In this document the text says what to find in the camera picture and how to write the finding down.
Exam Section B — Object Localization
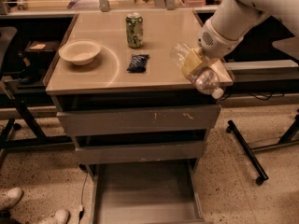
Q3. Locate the white bowl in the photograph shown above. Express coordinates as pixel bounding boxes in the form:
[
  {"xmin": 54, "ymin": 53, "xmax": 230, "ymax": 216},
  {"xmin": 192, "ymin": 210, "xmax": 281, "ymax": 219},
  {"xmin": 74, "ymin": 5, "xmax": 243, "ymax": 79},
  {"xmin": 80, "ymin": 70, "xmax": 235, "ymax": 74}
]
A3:
[{"xmin": 59, "ymin": 39, "xmax": 102, "ymax": 66}]

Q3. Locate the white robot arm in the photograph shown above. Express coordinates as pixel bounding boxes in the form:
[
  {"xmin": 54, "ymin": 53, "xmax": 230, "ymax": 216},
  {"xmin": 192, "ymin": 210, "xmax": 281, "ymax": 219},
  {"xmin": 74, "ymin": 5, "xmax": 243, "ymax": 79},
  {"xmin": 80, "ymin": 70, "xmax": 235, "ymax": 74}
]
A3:
[{"xmin": 181, "ymin": 0, "xmax": 299, "ymax": 77}]

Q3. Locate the clear plastic water bottle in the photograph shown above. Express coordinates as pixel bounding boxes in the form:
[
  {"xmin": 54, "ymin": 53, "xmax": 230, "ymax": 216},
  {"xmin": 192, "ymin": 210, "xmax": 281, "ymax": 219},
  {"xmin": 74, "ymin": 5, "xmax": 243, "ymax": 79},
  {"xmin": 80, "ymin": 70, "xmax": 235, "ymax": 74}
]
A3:
[{"xmin": 170, "ymin": 43, "xmax": 224, "ymax": 99}]

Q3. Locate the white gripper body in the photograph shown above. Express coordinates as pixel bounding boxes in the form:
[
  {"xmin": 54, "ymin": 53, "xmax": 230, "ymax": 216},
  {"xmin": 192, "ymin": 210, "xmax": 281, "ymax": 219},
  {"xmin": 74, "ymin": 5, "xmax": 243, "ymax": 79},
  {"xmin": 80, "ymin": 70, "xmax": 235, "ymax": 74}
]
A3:
[{"xmin": 198, "ymin": 18, "xmax": 243, "ymax": 59}]

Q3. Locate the white shoe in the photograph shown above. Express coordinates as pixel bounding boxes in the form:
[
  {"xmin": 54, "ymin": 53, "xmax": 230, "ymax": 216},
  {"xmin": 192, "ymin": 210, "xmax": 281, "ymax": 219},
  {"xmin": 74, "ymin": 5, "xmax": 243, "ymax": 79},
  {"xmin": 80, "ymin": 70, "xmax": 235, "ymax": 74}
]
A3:
[
  {"xmin": 0, "ymin": 187, "xmax": 23, "ymax": 211},
  {"xmin": 37, "ymin": 209, "xmax": 69, "ymax": 224}
]

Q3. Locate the grey drawer cabinet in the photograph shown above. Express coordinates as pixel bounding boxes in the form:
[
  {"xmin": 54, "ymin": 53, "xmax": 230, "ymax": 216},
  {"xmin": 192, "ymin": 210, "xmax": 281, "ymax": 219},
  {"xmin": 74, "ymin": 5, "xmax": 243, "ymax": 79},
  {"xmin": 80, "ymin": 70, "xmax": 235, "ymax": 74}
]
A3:
[{"xmin": 46, "ymin": 9, "xmax": 221, "ymax": 176}]

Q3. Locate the green soda can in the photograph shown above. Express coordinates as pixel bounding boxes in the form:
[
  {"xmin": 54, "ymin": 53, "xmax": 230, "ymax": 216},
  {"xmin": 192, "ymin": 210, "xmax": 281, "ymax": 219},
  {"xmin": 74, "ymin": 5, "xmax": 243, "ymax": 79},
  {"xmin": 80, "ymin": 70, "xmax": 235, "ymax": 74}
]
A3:
[{"xmin": 125, "ymin": 12, "xmax": 143, "ymax": 49}]

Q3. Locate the middle grey drawer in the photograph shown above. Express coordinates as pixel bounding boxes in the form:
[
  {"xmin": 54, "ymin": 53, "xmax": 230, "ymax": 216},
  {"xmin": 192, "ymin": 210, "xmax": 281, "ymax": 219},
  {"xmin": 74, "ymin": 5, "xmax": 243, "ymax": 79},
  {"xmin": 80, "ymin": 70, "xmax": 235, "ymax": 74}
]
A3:
[{"xmin": 75, "ymin": 141, "xmax": 206, "ymax": 164}]

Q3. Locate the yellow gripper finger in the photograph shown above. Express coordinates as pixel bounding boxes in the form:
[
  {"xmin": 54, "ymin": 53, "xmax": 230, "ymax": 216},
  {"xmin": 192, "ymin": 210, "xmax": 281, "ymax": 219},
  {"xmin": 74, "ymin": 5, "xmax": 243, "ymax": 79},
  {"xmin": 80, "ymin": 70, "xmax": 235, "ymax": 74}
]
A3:
[
  {"xmin": 181, "ymin": 48, "xmax": 206, "ymax": 78},
  {"xmin": 204, "ymin": 57, "xmax": 219, "ymax": 67}
]

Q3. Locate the blue snack packet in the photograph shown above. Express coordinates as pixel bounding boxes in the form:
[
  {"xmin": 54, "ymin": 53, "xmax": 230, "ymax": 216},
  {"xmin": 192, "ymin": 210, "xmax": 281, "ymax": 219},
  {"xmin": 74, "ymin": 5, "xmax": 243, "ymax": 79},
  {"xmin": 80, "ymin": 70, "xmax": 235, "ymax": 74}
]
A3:
[{"xmin": 127, "ymin": 54, "xmax": 150, "ymax": 73}]

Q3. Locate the top grey drawer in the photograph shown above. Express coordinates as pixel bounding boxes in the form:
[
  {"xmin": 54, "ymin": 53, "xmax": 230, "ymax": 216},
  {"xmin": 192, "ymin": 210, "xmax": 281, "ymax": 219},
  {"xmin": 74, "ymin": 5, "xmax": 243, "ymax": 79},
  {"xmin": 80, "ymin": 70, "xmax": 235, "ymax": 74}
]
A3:
[{"xmin": 57, "ymin": 105, "xmax": 221, "ymax": 136}]

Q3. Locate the open bottom grey drawer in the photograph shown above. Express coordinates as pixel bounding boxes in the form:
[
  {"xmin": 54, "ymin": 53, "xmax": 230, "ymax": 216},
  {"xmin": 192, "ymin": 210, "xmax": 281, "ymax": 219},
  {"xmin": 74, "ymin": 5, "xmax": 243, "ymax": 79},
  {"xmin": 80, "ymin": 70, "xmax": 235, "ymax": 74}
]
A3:
[{"xmin": 91, "ymin": 161, "xmax": 205, "ymax": 224}]

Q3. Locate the black wheeled stand base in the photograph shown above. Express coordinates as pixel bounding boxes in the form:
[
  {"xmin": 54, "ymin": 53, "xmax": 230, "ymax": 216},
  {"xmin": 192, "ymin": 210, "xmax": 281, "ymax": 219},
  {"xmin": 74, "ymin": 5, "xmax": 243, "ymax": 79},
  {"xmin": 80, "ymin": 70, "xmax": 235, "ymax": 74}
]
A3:
[{"xmin": 226, "ymin": 113, "xmax": 299, "ymax": 185}]

